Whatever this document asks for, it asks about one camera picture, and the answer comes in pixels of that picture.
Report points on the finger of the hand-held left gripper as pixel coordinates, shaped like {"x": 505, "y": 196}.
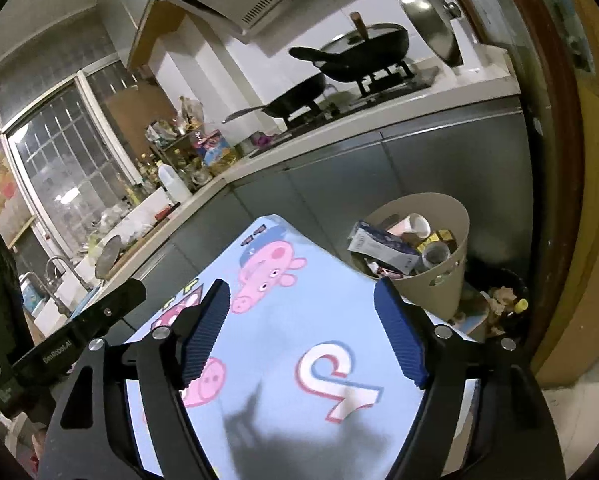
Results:
{"x": 114, "y": 305}

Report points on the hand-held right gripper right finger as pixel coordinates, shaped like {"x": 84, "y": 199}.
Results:
{"x": 399, "y": 330}

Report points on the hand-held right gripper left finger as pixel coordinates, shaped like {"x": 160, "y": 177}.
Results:
{"x": 207, "y": 330}

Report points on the small red white wrapper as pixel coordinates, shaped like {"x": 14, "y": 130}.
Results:
{"x": 389, "y": 272}

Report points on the beige plastic waste bin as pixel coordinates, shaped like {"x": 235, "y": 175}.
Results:
{"x": 439, "y": 282}

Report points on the blue white carton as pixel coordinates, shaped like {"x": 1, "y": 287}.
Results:
{"x": 384, "y": 250}

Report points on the yellow snack packet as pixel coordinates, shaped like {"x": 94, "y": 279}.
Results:
{"x": 439, "y": 236}

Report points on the pink paper cup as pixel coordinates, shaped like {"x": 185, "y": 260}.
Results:
{"x": 414, "y": 225}

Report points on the round mesh strainer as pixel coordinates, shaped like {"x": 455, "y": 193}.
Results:
{"x": 108, "y": 257}

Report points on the steel faucet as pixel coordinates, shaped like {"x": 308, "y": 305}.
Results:
{"x": 74, "y": 270}
{"x": 41, "y": 285}

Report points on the cartoon printed blue blanket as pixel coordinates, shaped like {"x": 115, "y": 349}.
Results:
{"x": 289, "y": 335}

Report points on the black waste bin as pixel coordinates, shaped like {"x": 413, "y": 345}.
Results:
{"x": 517, "y": 280}

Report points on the white plastic jug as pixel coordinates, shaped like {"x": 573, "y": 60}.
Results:
{"x": 174, "y": 187}

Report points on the row of sauce bottles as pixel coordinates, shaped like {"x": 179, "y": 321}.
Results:
{"x": 144, "y": 175}

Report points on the barred kitchen window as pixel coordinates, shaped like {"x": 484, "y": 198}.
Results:
{"x": 64, "y": 160}

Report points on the grey kitchen counter cabinets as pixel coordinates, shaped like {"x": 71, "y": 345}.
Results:
{"x": 329, "y": 170}

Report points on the yellow cooking oil bottle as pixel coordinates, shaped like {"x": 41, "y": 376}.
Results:
{"x": 217, "y": 152}

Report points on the metal spice rack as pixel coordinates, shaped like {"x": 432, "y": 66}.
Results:
{"x": 179, "y": 130}

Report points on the gas stove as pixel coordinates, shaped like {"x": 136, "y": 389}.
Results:
{"x": 379, "y": 91}

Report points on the black frying pan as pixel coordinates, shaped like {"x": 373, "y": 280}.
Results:
{"x": 299, "y": 95}

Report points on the black wok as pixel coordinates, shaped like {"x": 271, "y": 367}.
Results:
{"x": 369, "y": 62}

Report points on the steel pot lid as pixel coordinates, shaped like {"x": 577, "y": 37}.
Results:
{"x": 429, "y": 20}

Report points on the wooden door frame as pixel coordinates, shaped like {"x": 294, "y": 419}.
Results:
{"x": 579, "y": 210}

